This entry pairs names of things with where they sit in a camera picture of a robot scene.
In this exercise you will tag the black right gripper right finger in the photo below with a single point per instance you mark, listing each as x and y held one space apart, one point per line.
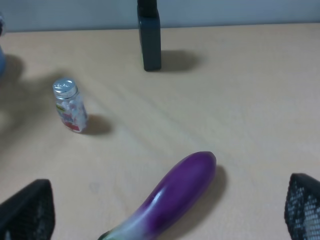
302 207

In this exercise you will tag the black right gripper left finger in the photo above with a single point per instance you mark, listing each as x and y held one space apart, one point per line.
29 214

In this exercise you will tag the blue plastic bowl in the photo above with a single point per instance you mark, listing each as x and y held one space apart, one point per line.
2 62

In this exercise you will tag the small clear candy bottle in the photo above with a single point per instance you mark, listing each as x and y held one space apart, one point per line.
70 105

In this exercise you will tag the purple toy eggplant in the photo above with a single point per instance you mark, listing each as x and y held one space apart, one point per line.
176 193

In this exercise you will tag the black bottle with green label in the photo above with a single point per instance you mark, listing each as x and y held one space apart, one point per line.
149 26

